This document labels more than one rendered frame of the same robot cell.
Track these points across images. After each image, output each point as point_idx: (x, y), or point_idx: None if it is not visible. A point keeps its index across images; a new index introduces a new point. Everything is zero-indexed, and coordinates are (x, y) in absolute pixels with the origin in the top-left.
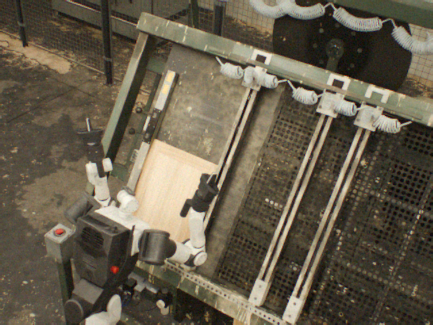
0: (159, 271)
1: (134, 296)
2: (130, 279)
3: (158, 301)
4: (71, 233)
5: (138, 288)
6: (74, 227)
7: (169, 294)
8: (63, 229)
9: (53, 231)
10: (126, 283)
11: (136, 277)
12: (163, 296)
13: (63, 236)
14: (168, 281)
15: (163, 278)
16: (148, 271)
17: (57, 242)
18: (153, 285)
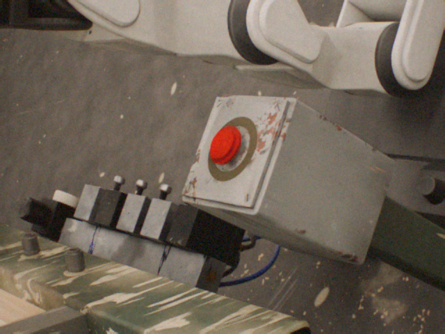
0: (7, 238)
1: (119, 186)
2: (108, 213)
3: (60, 193)
4: (188, 177)
5: (90, 195)
6: (279, 323)
7: (35, 225)
8: (222, 177)
9: (259, 143)
10: (117, 193)
11: (110, 250)
12: (42, 202)
13: (210, 138)
14: (4, 226)
15: (12, 229)
16: (41, 239)
17: (229, 97)
18: (71, 243)
